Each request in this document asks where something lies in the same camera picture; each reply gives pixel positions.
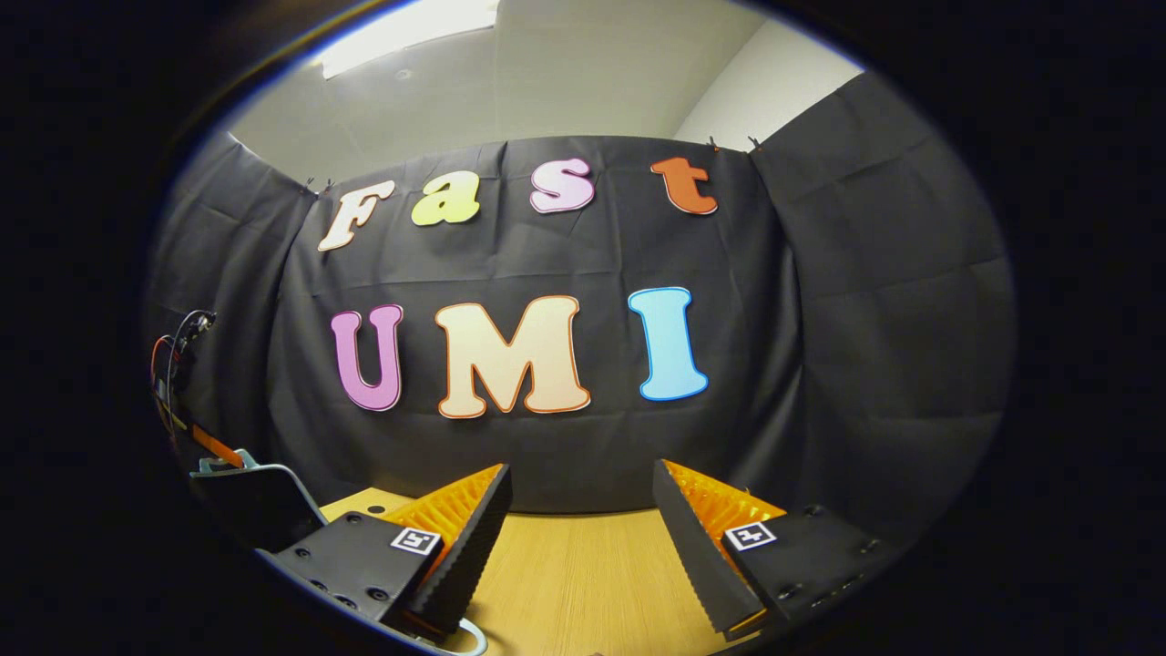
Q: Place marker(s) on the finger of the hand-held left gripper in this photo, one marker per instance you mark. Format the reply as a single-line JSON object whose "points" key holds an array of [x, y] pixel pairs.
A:
{"points": [[217, 446]]}

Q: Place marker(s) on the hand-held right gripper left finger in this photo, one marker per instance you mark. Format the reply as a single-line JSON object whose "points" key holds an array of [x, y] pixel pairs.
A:
{"points": [[474, 547]]}

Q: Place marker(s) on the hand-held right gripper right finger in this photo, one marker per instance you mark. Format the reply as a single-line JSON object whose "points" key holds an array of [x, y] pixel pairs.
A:
{"points": [[701, 556]]}

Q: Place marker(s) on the black backdrop cloth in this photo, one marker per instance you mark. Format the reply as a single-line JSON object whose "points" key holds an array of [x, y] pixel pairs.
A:
{"points": [[547, 255]]}

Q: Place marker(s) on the ceiling light panel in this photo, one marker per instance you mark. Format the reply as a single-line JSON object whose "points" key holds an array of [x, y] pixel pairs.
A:
{"points": [[410, 32]]}

